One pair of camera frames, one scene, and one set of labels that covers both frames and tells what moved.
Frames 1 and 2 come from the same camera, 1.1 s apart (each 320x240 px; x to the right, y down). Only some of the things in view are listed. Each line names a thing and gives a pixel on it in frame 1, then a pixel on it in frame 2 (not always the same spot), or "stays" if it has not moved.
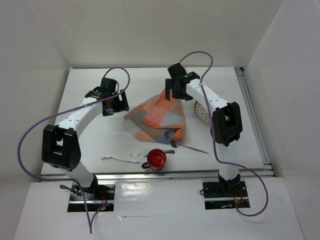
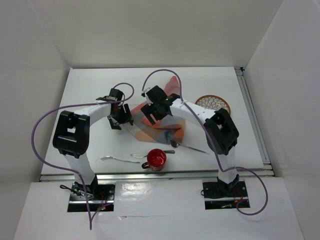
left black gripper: x=121 y=105 -> x=126 y=117
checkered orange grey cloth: x=157 y=120 stays
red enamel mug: x=156 y=160 stays
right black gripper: x=170 y=84 -> x=147 y=110
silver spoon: x=176 y=144 stays
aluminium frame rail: x=271 y=172 stays
